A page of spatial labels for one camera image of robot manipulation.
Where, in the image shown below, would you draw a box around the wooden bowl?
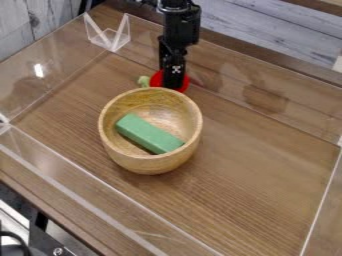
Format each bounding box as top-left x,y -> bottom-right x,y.
97,88 -> 203,175

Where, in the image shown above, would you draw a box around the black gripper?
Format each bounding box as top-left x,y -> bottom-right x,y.
158,0 -> 202,90

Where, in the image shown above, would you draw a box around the clear acrylic tray walls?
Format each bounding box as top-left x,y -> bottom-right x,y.
0,9 -> 342,256

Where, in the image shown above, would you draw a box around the red knitted apple toy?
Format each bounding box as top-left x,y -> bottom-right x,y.
137,70 -> 190,93

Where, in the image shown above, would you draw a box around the black cable bottom left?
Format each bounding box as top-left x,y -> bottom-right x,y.
0,229 -> 33,256

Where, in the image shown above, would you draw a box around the black table frame bracket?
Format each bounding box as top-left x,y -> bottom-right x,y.
28,212 -> 76,256

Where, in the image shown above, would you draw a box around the green rectangular block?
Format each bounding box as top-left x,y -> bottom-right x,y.
115,114 -> 184,154

